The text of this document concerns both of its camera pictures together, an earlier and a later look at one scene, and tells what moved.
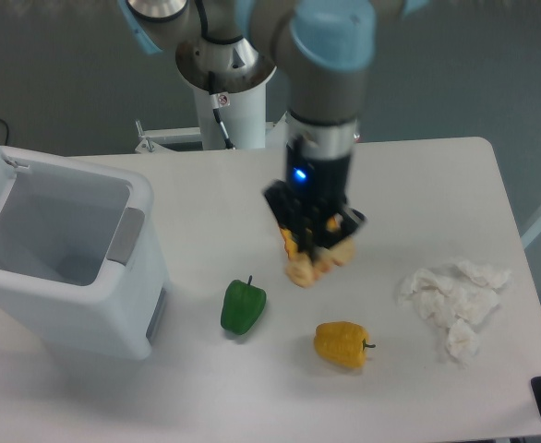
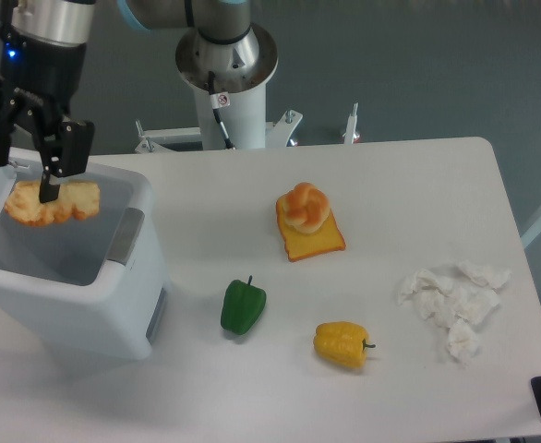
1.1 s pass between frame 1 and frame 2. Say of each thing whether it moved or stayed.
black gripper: moved
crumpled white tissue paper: stayed
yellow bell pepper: stayed
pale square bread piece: moved
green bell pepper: stayed
